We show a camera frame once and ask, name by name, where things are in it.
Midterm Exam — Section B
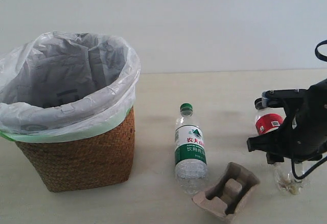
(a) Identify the green-label water bottle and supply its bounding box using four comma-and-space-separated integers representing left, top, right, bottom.
174, 103, 208, 195

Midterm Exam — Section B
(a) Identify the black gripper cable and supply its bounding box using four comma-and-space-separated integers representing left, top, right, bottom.
291, 39, 327, 179

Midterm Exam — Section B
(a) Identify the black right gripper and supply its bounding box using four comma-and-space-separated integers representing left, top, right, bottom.
247, 80, 326, 165

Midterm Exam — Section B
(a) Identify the red-label soda bottle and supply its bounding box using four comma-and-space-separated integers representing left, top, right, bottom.
254, 98, 310, 195

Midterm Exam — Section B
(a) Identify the grey cardboard pulp tray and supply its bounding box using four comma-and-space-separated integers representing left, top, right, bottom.
192, 162, 260, 223

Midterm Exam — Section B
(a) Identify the white plastic bin liner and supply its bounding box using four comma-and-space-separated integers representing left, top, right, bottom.
1, 32, 141, 143

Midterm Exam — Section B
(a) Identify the woven wicker trash basket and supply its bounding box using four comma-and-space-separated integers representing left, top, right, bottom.
16, 108, 135, 192

